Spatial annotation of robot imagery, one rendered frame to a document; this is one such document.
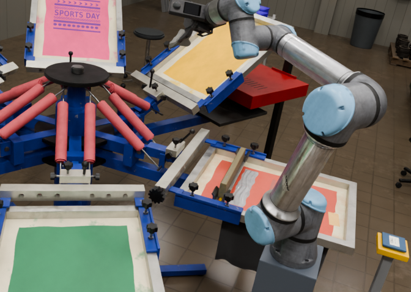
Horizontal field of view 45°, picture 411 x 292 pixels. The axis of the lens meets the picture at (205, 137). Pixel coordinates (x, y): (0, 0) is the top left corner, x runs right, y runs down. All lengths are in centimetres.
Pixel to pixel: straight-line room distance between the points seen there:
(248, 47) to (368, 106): 40
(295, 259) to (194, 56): 187
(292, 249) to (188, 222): 223
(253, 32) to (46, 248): 107
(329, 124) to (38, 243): 120
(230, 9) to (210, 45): 176
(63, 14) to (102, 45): 35
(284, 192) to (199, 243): 226
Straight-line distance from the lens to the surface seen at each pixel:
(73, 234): 198
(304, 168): 127
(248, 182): 243
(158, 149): 242
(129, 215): 207
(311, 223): 150
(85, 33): 338
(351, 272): 370
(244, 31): 142
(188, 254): 344
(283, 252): 157
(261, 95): 319
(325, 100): 116
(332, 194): 254
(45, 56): 325
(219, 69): 299
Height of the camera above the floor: 217
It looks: 26 degrees down
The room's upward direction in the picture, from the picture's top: 10 degrees clockwise
